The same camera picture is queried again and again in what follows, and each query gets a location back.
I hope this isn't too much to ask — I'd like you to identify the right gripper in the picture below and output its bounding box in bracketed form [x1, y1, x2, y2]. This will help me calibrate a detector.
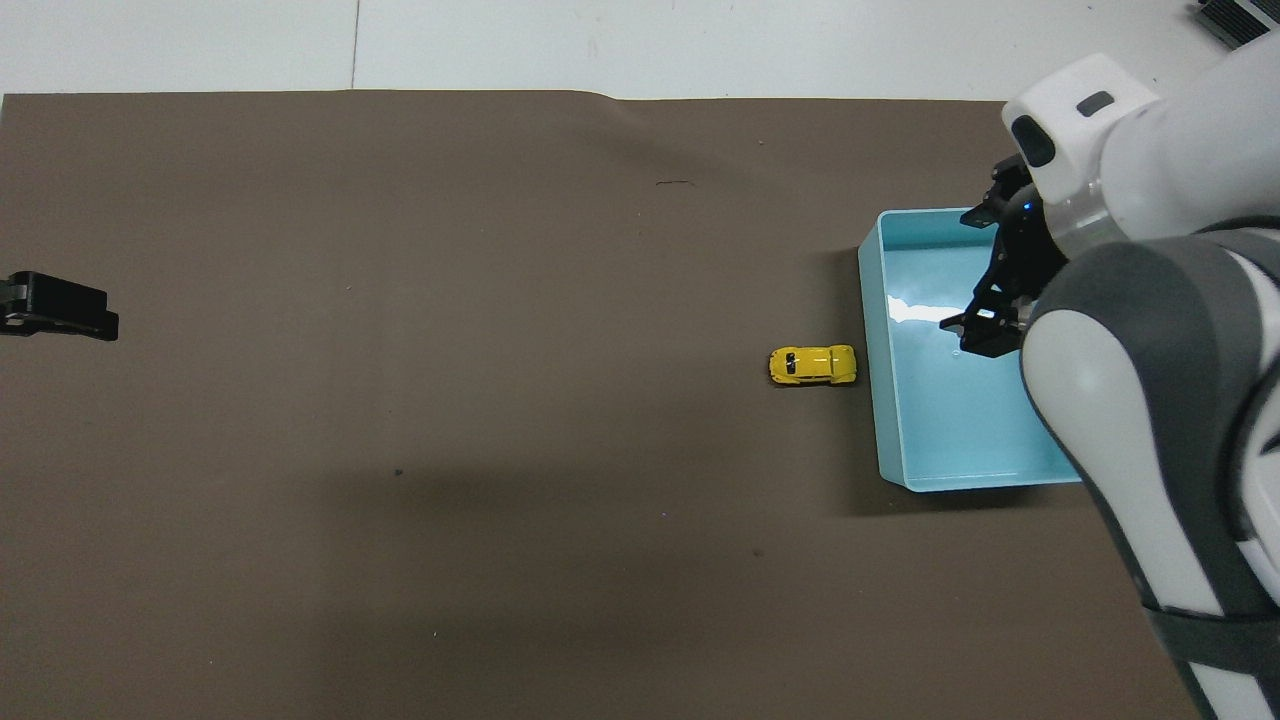
[940, 157, 1069, 359]

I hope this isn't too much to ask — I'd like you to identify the light blue plastic bin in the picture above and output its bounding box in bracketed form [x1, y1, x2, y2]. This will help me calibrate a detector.
[858, 208, 1086, 494]

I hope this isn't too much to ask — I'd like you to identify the yellow toy beetle car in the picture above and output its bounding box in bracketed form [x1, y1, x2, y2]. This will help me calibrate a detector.
[768, 344, 858, 388]

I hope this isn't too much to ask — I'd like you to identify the grey ribbed object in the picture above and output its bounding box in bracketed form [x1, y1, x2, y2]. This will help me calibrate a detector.
[1197, 0, 1280, 50]

